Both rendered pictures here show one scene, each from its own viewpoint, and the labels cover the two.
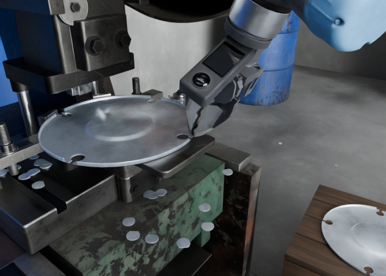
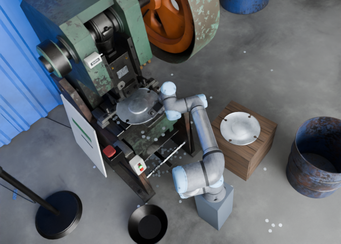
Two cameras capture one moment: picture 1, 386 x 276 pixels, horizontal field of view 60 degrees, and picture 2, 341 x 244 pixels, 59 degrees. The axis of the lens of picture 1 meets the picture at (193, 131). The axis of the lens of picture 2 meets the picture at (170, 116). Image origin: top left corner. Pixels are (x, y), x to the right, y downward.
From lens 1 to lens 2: 1.39 m
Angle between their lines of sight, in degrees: 30
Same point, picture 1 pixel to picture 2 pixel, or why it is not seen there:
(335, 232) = (226, 124)
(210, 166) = not seen: hidden behind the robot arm
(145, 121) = (145, 104)
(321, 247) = (217, 130)
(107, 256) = (137, 142)
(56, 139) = (121, 112)
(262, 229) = (215, 110)
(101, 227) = (135, 133)
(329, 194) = (233, 106)
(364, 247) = (233, 131)
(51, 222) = (123, 133)
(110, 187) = not seen: hidden behind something
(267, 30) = not seen: hidden behind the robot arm
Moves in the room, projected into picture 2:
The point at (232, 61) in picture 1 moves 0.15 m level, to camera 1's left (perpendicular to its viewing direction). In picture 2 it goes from (159, 107) to (134, 106)
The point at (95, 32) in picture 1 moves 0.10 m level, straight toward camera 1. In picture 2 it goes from (127, 89) to (128, 102)
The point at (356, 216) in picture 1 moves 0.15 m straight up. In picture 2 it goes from (238, 117) to (239, 105)
